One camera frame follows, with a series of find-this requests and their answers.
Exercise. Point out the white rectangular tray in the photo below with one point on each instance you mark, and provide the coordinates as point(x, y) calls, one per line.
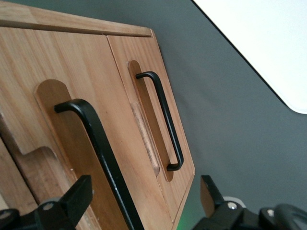
point(263, 36)

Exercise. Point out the wooden drawer with notch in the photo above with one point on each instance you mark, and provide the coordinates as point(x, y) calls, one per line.
point(96, 72)

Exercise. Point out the wooden drawer with groove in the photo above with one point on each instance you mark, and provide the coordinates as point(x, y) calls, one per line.
point(144, 52)

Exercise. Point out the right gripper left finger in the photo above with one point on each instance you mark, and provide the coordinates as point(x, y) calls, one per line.
point(72, 206)

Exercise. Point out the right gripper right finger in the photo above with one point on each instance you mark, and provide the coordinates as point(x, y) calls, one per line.
point(223, 215)

